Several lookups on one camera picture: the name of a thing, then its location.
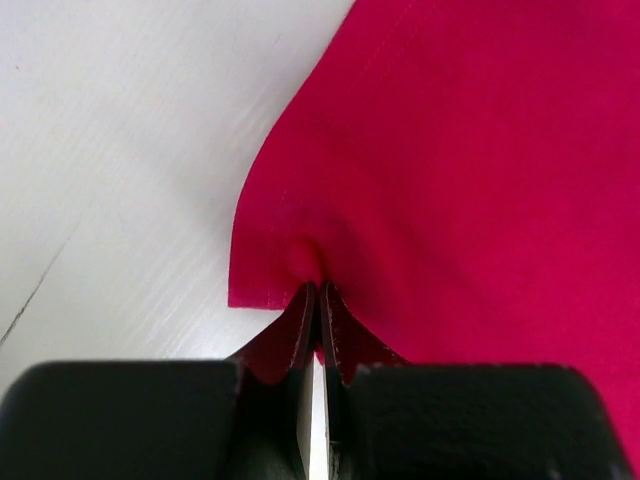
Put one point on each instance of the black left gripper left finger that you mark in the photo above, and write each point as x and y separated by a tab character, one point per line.
271	433

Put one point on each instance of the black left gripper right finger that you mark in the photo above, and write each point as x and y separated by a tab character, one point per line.
369	397

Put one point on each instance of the magenta t shirt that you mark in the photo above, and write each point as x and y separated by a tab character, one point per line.
467	174

